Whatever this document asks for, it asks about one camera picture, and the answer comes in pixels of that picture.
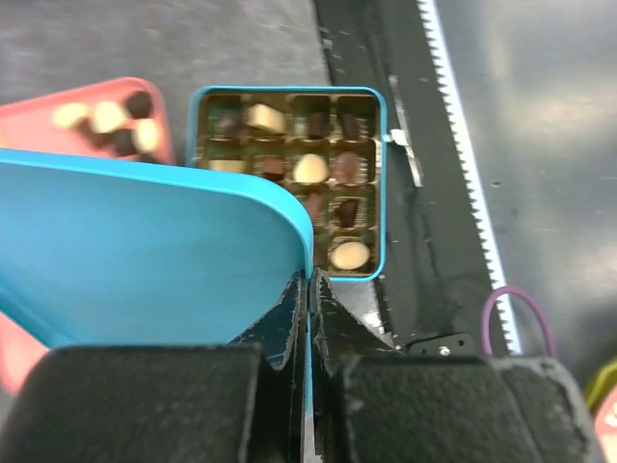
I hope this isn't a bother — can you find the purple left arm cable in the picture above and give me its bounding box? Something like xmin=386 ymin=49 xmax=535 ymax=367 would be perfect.
xmin=481 ymin=286 xmax=556 ymax=358

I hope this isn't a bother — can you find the slotted cable duct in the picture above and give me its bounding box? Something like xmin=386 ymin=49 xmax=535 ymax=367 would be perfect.
xmin=413 ymin=1 xmax=522 ymax=355

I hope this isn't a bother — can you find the pink chocolate tray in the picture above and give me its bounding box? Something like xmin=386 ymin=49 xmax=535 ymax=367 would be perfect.
xmin=1 ymin=78 xmax=187 ymax=394

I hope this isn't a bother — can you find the pink white plate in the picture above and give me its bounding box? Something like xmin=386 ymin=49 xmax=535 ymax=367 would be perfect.
xmin=594 ymin=387 xmax=617 ymax=463

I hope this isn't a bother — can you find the blue chocolate tin box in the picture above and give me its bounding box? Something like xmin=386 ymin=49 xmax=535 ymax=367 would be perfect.
xmin=184 ymin=85 xmax=389 ymax=282

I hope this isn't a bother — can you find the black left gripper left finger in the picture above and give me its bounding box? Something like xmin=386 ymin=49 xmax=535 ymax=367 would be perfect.
xmin=1 ymin=273 xmax=308 ymax=462

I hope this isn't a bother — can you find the blue tin lid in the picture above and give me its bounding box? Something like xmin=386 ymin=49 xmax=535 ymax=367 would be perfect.
xmin=1 ymin=149 xmax=313 ymax=348

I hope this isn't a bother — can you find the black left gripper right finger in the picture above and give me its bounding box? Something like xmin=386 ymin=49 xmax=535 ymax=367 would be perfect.
xmin=309 ymin=270 xmax=603 ymax=462

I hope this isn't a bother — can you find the brown plastic chocolate insert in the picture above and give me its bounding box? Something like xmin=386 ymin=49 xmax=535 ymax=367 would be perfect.
xmin=192 ymin=92 xmax=380 ymax=276

